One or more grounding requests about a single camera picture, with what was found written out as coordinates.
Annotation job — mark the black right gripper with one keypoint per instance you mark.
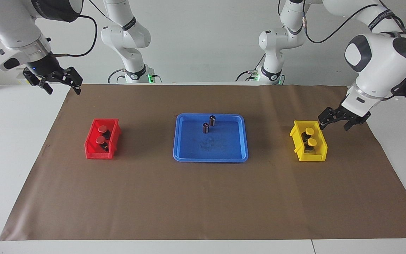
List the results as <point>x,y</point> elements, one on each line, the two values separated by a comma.
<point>46,68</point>

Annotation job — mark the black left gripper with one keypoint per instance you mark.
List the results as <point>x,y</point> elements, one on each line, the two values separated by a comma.
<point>351,113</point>

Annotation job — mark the yellow push button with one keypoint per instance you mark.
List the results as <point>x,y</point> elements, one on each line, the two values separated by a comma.
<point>309,131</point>
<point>312,142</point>

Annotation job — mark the red push button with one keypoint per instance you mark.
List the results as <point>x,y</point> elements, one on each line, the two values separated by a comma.
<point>100,140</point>
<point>102,129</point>

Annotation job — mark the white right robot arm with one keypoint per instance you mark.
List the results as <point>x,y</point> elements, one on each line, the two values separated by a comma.
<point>12,28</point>

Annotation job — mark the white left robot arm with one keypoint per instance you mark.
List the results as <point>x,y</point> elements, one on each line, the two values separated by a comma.
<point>379,67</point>

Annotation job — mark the yellow plastic bin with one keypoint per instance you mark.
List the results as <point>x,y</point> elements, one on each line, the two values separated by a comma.
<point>314,157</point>

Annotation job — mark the red plastic bin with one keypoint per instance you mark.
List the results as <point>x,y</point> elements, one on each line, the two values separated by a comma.
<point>99,155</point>

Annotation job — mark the black cylindrical capacitor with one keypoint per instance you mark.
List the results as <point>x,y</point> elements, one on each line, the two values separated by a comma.
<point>205,128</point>
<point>212,121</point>

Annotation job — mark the blue plastic tray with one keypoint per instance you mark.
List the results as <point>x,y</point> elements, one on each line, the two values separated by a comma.
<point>189,148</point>

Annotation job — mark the brown paper mat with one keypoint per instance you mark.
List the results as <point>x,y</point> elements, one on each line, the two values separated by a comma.
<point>203,197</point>

